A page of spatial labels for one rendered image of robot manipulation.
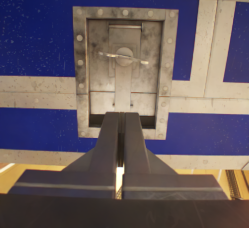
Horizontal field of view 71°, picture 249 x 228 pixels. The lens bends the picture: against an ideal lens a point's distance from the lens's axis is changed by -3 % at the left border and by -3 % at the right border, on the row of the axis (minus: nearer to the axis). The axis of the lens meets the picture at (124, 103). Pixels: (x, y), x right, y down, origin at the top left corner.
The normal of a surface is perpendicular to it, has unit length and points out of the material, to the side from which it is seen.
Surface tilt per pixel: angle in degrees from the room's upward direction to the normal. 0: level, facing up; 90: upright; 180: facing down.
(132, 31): 90
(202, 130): 90
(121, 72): 90
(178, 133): 90
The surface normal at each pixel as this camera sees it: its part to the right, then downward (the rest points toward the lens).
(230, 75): 0.00, 0.29
